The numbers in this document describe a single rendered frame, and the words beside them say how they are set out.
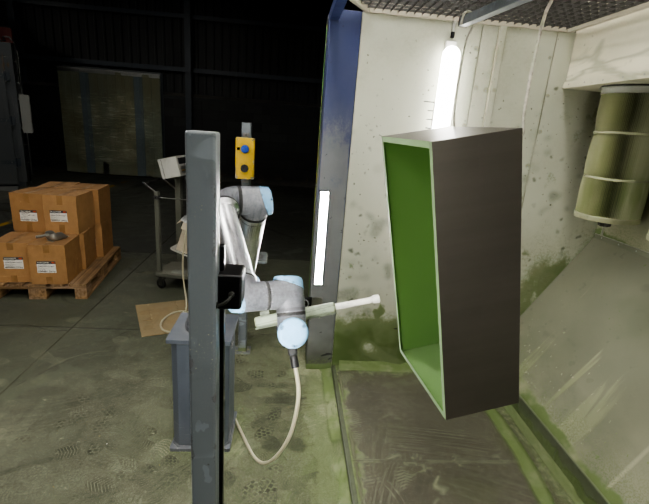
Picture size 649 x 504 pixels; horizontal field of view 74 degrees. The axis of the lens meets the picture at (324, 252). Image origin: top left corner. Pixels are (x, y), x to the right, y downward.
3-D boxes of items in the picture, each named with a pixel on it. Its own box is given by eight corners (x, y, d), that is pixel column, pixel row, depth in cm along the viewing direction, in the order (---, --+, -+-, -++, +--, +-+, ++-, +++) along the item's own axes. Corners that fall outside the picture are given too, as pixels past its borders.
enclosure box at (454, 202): (457, 339, 249) (449, 126, 212) (519, 403, 192) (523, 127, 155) (399, 351, 244) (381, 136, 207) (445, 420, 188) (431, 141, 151)
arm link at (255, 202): (221, 289, 226) (234, 176, 173) (253, 287, 232) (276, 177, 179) (224, 313, 216) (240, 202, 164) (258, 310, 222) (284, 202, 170)
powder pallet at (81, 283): (45, 257, 483) (43, 245, 478) (121, 258, 499) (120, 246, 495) (-14, 299, 370) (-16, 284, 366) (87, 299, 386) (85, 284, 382)
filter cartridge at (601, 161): (649, 240, 248) (693, 88, 224) (620, 247, 229) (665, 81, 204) (585, 226, 277) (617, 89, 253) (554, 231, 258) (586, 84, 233)
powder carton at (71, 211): (65, 223, 436) (61, 188, 426) (95, 225, 439) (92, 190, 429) (46, 232, 400) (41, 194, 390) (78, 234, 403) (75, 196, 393)
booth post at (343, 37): (305, 355, 320) (328, 15, 254) (328, 356, 321) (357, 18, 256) (305, 369, 302) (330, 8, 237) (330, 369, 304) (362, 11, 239)
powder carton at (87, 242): (66, 257, 446) (62, 223, 435) (96, 257, 453) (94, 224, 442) (53, 269, 410) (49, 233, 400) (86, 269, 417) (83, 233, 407)
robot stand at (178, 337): (169, 451, 220) (165, 339, 201) (184, 412, 249) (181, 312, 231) (229, 452, 222) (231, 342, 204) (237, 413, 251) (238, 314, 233)
